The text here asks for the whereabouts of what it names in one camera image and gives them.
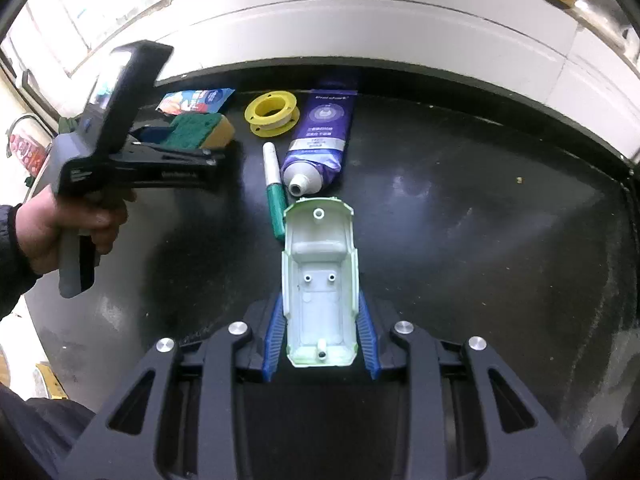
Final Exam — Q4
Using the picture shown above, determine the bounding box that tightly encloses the person's left forearm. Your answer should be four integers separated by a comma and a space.
0, 203, 45, 322

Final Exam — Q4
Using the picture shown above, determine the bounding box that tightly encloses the blue snack packet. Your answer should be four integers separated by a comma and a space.
156, 87, 236, 116

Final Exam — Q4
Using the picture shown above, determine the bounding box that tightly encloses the purple toothpaste tube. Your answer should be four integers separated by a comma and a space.
280, 77, 358, 197

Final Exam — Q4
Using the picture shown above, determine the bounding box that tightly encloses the green and white marker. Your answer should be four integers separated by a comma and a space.
262, 141, 287, 241

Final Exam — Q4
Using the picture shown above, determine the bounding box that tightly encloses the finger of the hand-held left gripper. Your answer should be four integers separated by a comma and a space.
127, 126, 173, 150
124, 141, 227, 169

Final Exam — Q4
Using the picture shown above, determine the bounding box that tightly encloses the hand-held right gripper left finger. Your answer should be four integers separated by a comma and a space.
65, 295, 288, 480

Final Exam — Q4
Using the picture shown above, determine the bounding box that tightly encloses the yellow and green sponge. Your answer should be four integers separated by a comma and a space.
165, 111, 237, 151

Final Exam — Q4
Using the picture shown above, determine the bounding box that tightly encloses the yellow tape spool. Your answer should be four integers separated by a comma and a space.
244, 92, 302, 137

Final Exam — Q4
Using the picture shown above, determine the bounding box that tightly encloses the person's left hand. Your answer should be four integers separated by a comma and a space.
15, 185, 130, 275

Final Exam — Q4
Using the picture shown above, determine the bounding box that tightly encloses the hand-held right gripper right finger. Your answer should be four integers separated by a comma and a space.
356, 292, 587, 480

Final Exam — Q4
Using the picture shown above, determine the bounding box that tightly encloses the pale green toy car shell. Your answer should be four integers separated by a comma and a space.
281, 197, 362, 368

